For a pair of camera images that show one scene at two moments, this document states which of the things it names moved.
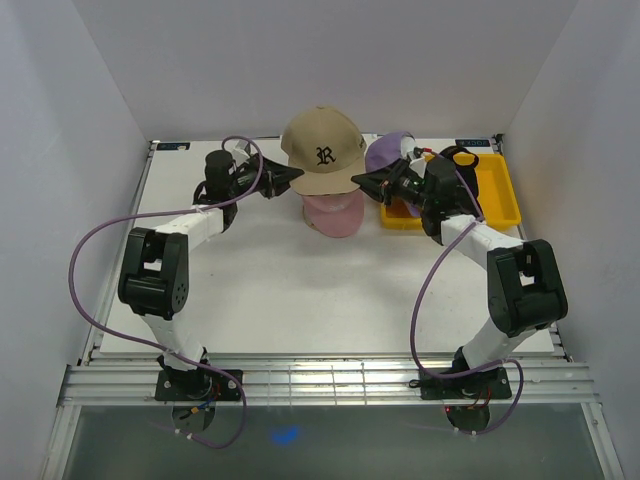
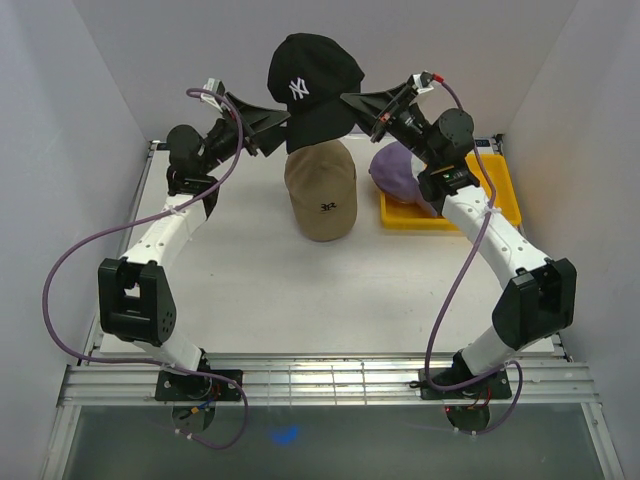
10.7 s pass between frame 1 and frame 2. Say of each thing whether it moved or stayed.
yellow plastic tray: stayed
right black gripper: moved
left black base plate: stayed
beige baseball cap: moved
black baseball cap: moved
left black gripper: moved
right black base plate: stayed
